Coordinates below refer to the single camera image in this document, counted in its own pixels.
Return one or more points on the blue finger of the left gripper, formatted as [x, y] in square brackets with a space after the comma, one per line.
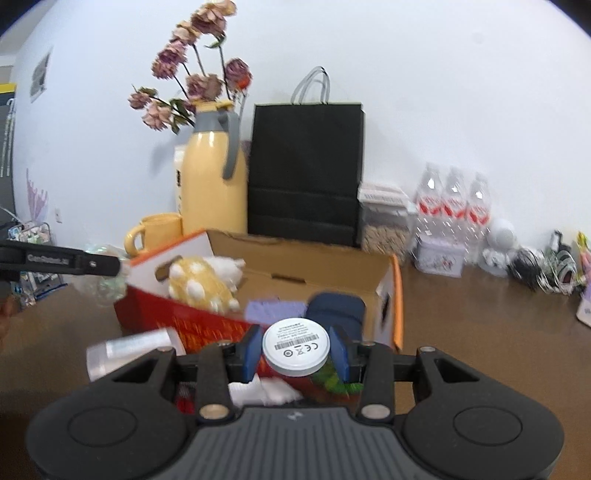
[96, 265]

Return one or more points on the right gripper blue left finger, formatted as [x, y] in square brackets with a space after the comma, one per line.
[220, 364]

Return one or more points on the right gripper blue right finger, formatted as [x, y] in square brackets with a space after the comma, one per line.
[370, 364]

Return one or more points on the iridescent green crinkled bag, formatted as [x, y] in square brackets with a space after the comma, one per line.
[103, 291]

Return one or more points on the navy blue zipper case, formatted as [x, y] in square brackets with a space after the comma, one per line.
[331, 309]

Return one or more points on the purple fabric pouch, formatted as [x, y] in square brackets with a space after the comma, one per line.
[267, 312]

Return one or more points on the white round disc device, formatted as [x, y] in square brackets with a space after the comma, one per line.
[296, 347]

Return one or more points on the yellow white plush toy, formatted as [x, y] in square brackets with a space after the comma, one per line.
[206, 283]

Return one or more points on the translucent plastic box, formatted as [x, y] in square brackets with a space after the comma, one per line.
[106, 357]

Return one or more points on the white sock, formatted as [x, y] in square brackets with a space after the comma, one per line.
[266, 391]

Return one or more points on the red cardboard box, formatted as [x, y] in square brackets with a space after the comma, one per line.
[275, 269]

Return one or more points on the small white tin box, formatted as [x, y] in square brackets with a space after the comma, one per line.
[438, 256]

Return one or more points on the white milk carton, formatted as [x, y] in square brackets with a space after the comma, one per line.
[178, 157]

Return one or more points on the clear snack container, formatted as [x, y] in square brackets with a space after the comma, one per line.
[385, 221]

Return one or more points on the yellow thermos jug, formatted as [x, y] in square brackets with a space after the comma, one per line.
[214, 172]

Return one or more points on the right water bottle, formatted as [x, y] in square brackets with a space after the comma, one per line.
[477, 217]

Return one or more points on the black paper bag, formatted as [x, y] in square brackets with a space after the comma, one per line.
[306, 165]

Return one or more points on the purple white tissue box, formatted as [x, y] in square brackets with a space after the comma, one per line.
[583, 313]

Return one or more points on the dried pink flower bouquet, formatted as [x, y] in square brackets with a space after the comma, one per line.
[193, 58]

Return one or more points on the colourful snack packet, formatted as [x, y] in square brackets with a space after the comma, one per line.
[583, 244]

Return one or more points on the wire storage rack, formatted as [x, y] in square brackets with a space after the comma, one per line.
[29, 279]

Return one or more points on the white wall socket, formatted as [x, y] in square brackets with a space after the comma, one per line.
[58, 216]

